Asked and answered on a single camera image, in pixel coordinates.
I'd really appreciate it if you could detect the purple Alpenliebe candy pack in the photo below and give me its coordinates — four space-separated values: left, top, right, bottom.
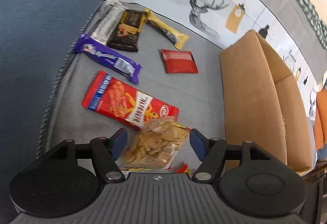
74 33 142 84

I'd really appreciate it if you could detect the clear bag of crackers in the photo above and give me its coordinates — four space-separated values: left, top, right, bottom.
122 117 190 169

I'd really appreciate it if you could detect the orange cushion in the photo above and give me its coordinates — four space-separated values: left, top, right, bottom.
314 88 327 151

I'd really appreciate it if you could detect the red foil snack packet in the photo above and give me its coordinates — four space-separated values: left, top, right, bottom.
161 49 198 74

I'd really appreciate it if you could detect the yellow candy bar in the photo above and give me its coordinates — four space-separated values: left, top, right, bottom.
145 8 189 50

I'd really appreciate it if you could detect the red peanut snack bag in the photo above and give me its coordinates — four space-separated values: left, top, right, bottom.
82 71 179 129

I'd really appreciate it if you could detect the silver foil snack stick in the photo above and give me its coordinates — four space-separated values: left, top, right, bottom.
90 2 126 45

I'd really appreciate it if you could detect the blue sofa armrest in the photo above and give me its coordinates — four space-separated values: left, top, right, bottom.
1 0 101 223

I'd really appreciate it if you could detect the open cardboard box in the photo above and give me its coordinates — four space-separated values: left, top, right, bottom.
219 30 315 176

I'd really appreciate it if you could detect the black gold chocolate packet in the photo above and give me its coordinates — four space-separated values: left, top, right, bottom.
106 10 147 52

